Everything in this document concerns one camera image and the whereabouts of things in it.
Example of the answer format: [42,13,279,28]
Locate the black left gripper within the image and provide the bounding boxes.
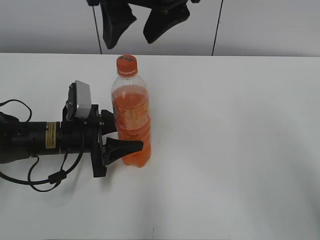
[60,104,144,178]

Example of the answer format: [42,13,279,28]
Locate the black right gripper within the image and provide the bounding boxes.
[86,0,190,49]

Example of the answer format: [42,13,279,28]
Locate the orange soda plastic bottle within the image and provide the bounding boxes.
[110,68,153,168]

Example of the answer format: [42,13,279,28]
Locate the orange bottle cap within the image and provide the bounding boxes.
[116,54,138,78]

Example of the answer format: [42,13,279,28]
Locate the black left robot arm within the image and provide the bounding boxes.
[0,104,144,178]

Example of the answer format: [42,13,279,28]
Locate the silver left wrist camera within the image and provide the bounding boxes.
[65,80,92,121]

